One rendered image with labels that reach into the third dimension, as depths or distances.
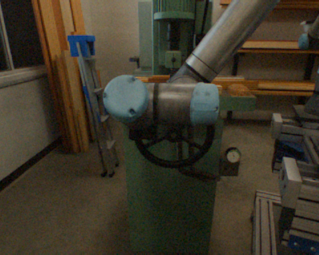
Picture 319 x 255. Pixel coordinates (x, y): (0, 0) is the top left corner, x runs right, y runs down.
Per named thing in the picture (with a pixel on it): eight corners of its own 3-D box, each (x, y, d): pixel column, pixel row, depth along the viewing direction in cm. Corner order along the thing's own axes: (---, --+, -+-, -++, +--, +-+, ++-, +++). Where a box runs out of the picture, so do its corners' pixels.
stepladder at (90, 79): (96, 178, 195) (62, 34, 153) (105, 164, 219) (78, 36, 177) (114, 177, 193) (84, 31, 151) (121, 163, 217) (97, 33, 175)
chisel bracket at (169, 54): (165, 71, 99) (165, 52, 96) (165, 68, 112) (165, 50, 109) (181, 72, 99) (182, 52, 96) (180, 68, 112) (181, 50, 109)
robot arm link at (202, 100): (212, 76, 45) (158, 76, 46) (222, 86, 34) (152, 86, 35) (209, 113, 48) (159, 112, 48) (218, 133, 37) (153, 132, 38)
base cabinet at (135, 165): (129, 252, 124) (121, 137, 99) (141, 188, 178) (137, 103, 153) (209, 254, 123) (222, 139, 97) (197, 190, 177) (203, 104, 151)
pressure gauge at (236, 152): (224, 166, 95) (226, 149, 92) (222, 161, 98) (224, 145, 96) (239, 167, 95) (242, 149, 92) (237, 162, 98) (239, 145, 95)
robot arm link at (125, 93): (150, 119, 34) (96, 119, 35) (157, 129, 45) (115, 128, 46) (152, 71, 35) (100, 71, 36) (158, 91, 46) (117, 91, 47)
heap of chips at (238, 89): (232, 96, 91) (233, 87, 90) (224, 89, 104) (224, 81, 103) (254, 96, 91) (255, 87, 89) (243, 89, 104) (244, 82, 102)
